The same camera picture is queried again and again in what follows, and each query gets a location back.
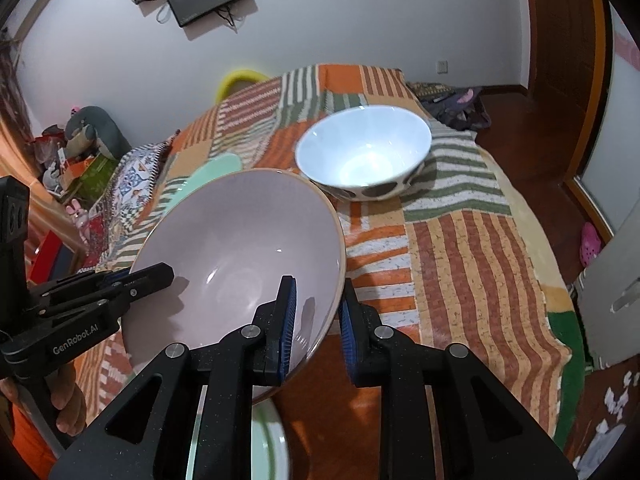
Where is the grey door with handle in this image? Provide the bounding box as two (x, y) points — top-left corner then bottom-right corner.
(577, 227), (640, 373)

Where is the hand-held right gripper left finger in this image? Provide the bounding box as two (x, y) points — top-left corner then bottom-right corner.
(47, 275), (298, 480)

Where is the pink rabbit toy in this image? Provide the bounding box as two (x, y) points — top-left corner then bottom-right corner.
(67, 199), (93, 241)

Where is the white bowl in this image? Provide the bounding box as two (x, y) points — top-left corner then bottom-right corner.
(295, 105), (433, 202)

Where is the person's left hand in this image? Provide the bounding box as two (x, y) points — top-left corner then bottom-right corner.
(50, 360), (88, 438)

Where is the pink slipper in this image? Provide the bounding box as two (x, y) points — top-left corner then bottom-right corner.
(579, 222), (602, 267)

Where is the brown curtain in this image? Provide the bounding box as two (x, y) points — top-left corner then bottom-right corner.
(0, 20), (46, 181)

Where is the green plate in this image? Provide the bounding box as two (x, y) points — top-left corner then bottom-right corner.
(187, 385), (292, 480)

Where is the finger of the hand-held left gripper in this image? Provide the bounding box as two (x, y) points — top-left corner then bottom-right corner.
(35, 285), (138, 323)
(30, 261), (176, 306)

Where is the dark purple bag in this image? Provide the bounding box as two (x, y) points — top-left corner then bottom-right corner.
(407, 82), (493, 131)

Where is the yellow ring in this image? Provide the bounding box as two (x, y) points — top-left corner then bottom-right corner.
(216, 67), (268, 103)

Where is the green bowl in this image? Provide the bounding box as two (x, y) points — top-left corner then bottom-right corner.
(162, 154), (243, 211)

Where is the striped patchwork blanket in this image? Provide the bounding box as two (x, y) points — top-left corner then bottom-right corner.
(10, 63), (586, 480)

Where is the pink bowl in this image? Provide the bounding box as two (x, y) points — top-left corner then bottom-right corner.
(121, 169), (347, 403)

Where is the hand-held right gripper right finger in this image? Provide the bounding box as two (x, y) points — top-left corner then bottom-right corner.
(337, 285), (581, 480)

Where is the red box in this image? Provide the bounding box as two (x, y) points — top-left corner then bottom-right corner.
(27, 232), (81, 286)

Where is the black monitor cable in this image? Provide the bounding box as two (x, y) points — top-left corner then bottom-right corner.
(215, 2), (247, 34)

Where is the pile of white paper scraps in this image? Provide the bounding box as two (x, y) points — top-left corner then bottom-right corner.
(572, 370), (638, 480)

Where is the green box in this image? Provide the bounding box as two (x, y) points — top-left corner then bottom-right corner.
(65, 155), (121, 201)

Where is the patterned quilt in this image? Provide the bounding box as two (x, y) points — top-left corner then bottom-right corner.
(75, 142), (173, 271)

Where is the wooden door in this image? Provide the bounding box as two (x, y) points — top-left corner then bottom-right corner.
(520, 0), (616, 241)

